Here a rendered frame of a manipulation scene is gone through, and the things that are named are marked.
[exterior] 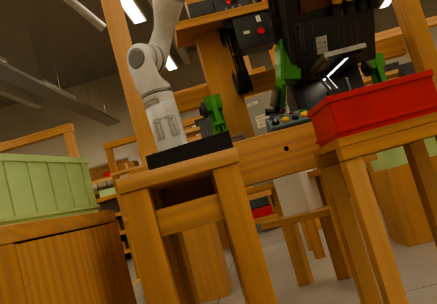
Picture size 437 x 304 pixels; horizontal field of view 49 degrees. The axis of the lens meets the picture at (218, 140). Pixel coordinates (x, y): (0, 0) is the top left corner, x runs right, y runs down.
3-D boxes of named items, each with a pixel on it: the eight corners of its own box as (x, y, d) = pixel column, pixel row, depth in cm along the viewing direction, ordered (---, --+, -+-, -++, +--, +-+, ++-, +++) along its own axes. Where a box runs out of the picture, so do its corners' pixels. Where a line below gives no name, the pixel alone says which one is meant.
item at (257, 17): (276, 40, 217) (266, 9, 219) (240, 49, 215) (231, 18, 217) (272, 49, 229) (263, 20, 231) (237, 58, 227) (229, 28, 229)
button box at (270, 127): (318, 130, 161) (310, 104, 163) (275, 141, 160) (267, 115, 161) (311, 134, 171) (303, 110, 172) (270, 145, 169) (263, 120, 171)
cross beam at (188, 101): (407, 52, 241) (402, 36, 242) (153, 118, 228) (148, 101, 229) (403, 56, 246) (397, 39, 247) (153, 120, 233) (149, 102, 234)
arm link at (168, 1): (194, -6, 140) (175, -13, 132) (164, 80, 148) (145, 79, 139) (170, -16, 144) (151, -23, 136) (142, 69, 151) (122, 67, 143)
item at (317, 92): (374, 115, 204) (350, 40, 208) (307, 133, 201) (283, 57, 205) (359, 123, 222) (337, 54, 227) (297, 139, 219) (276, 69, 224)
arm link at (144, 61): (142, 36, 137) (160, 93, 135) (162, 40, 145) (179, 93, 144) (119, 50, 141) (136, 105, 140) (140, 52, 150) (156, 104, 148)
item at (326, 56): (367, 50, 172) (365, 42, 172) (325, 61, 170) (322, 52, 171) (335, 79, 210) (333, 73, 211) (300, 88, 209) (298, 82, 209)
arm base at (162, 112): (188, 145, 136) (170, 88, 137) (157, 154, 136) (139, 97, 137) (190, 147, 145) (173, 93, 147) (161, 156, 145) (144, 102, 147)
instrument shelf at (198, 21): (365, -16, 222) (363, -24, 223) (175, 30, 214) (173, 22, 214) (348, 7, 247) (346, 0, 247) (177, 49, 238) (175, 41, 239)
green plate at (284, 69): (302, 91, 187) (300, 38, 190) (281, 91, 186) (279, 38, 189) (295, 97, 198) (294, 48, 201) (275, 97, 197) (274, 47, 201)
